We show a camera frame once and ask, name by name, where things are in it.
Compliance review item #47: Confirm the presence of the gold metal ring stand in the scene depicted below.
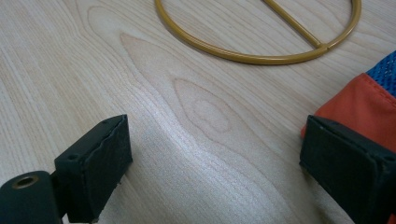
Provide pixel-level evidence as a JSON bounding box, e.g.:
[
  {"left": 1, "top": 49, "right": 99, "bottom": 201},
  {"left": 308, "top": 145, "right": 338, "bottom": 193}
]
[{"left": 154, "top": 0, "right": 362, "bottom": 66}]

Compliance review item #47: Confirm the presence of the blue mesh cloth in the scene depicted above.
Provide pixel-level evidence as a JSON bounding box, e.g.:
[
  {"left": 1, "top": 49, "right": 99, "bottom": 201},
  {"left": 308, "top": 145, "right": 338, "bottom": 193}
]
[{"left": 365, "top": 50, "right": 396, "bottom": 98}]

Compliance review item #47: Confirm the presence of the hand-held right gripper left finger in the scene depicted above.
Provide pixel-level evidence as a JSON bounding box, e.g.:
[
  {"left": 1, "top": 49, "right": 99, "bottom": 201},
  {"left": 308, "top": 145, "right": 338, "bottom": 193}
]
[{"left": 53, "top": 114, "right": 134, "bottom": 224}]

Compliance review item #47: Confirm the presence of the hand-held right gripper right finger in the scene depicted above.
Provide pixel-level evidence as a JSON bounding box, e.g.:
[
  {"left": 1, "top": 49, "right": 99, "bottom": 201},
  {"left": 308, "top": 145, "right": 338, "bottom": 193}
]
[{"left": 299, "top": 114, "right": 396, "bottom": 224}]

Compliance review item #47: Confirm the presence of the orange cloth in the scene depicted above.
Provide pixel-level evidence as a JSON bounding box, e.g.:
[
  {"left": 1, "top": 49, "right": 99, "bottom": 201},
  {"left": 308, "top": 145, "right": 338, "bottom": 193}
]
[{"left": 300, "top": 72, "right": 396, "bottom": 224}]

